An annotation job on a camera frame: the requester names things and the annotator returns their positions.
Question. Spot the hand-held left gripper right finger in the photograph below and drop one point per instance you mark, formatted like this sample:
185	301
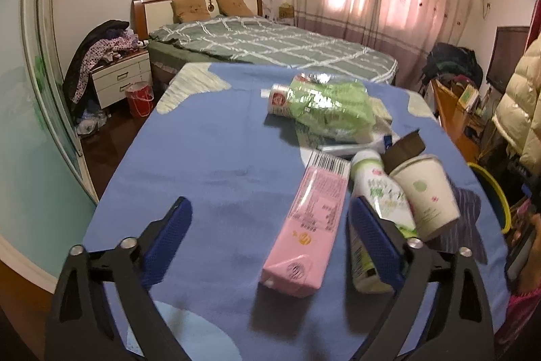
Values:
374	234

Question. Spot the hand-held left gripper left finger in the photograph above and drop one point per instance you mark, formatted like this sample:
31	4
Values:
167	234

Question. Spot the white green plastic bottle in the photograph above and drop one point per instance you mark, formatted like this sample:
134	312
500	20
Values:
380	183

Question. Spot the yellow rimmed bin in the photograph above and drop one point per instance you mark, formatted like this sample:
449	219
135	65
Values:
496	187

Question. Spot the white paper cup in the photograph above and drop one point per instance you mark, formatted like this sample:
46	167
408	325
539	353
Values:
427	192

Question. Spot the pink drink carton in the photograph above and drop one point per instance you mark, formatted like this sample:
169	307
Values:
304	230

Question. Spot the blue tablecloth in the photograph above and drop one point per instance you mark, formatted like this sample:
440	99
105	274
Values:
211	158

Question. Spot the small packet on table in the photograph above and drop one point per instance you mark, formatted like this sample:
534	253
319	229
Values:
382	143

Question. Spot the dark flat packet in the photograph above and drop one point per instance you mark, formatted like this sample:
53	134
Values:
334	147

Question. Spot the red bucket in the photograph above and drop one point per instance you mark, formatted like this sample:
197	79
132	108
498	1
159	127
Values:
139	101

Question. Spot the green plastic bag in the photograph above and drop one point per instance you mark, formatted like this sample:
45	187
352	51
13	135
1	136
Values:
334	103

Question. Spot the cream puffer jacket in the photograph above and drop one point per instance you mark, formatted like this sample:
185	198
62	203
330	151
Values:
524	103

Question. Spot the wooden desk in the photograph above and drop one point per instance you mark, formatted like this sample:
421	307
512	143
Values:
452	109

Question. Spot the green framed card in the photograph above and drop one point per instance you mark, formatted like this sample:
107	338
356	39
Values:
468	96

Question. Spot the white nightstand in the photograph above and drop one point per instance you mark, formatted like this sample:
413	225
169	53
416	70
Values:
118	77

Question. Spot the glass sliding door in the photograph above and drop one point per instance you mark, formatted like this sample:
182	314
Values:
29	111

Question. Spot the dark folded clothes pile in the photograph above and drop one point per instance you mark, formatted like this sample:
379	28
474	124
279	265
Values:
452	63

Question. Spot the black television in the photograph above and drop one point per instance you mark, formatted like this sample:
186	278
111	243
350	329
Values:
507	56

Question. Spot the clothes pile with black jacket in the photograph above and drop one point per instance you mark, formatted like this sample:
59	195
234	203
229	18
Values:
97	44

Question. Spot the green checked quilt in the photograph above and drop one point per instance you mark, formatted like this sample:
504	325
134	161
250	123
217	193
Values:
274	44

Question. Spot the brown pillow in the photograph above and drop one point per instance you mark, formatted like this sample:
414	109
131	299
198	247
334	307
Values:
190	9
234	5

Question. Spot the wooden bed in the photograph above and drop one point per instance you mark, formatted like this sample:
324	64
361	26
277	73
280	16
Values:
156	8

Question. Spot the tissue box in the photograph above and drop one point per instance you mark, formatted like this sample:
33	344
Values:
286	12

